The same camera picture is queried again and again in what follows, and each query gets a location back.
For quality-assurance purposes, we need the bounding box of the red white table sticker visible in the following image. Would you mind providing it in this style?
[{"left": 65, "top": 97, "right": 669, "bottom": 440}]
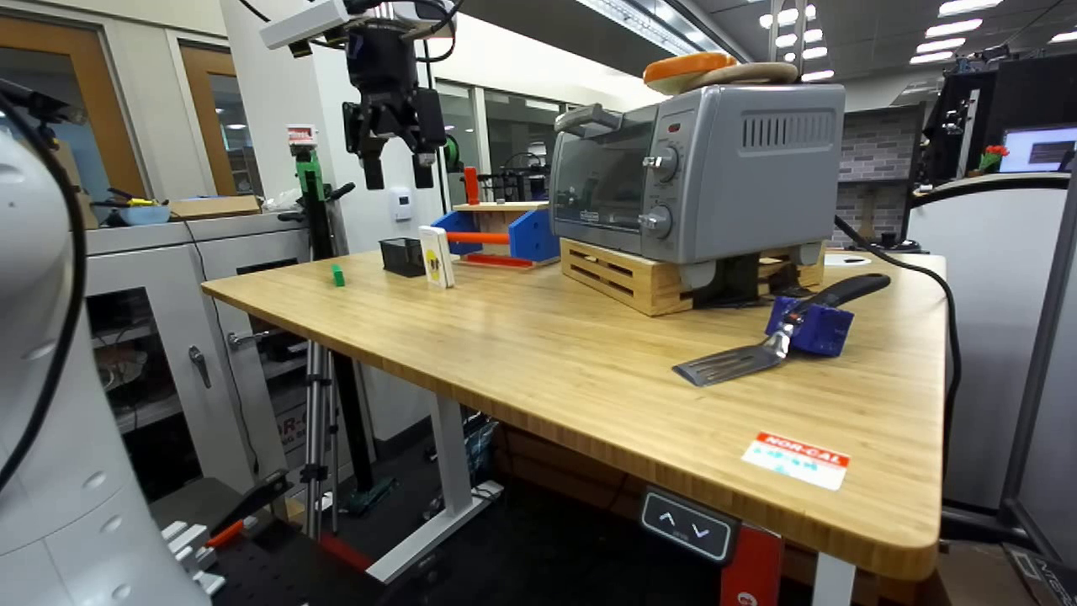
[{"left": 743, "top": 431, "right": 852, "bottom": 492}]

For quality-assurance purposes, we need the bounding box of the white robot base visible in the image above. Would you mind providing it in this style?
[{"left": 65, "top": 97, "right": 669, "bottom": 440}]
[{"left": 0, "top": 82, "right": 209, "bottom": 606}]

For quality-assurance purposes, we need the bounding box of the orange plate on oven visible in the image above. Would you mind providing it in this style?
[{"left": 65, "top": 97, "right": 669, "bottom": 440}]
[{"left": 642, "top": 55, "right": 802, "bottom": 95}]

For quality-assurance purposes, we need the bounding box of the desk height control panel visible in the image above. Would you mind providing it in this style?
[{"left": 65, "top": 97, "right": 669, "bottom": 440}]
[{"left": 640, "top": 492, "right": 734, "bottom": 563}]

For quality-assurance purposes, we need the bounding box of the camera tripod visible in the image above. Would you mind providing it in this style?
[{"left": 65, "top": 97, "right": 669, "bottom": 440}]
[{"left": 287, "top": 124, "right": 351, "bottom": 538}]

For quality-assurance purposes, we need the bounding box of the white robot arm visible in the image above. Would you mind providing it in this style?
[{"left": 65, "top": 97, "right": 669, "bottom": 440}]
[{"left": 239, "top": 0, "right": 453, "bottom": 189}]

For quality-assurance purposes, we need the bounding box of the white cabinet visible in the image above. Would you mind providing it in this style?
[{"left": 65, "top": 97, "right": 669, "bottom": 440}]
[{"left": 88, "top": 211, "right": 309, "bottom": 499}]

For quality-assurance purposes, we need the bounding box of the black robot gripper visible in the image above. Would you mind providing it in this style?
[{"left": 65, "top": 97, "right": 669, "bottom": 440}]
[{"left": 345, "top": 27, "right": 445, "bottom": 189}]

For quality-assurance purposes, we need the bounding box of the yellow and white book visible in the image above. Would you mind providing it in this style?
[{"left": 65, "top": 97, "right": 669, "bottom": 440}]
[{"left": 420, "top": 225, "right": 453, "bottom": 290}]

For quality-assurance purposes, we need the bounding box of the green rectangular block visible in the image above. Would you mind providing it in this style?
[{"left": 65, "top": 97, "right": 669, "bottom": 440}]
[{"left": 330, "top": 263, "right": 346, "bottom": 287}]

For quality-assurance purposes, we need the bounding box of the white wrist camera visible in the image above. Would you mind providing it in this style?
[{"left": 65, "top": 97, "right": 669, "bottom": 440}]
[{"left": 259, "top": 0, "right": 351, "bottom": 52}]

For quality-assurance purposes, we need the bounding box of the blue spatula holder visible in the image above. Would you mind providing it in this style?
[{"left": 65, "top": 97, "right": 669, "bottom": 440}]
[{"left": 790, "top": 302, "right": 856, "bottom": 356}]

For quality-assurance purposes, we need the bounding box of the grey toaster oven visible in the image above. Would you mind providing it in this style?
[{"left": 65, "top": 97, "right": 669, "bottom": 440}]
[{"left": 550, "top": 85, "right": 845, "bottom": 267}]

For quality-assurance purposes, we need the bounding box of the wooden blue toy toolbox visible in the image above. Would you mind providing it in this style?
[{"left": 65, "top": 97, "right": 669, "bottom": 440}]
[{"left": 439, "top": 202, "right": 559, "bottom": 269}]

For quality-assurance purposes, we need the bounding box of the black mesh box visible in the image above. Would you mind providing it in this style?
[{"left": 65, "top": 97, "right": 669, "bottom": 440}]
[{"left": 379, "top": 236, "right": 423, "bottom": 275}]

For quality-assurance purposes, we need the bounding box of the red toy screwdriver handle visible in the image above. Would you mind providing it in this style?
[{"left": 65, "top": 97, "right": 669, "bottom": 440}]
[{"left": 461, "top": 166, "right": 482, "bottom": 207}]

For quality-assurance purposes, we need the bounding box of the black oven power cable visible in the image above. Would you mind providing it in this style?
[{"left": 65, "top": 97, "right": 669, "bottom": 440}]
[{"left": 833, "top": 211, "right": 966, "bottom": 431}]

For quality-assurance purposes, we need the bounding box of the black handled metal spatula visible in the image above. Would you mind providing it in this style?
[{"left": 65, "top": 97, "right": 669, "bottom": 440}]
[{"left": 678, "top": 274, "right": 890, "bottom": 389}]

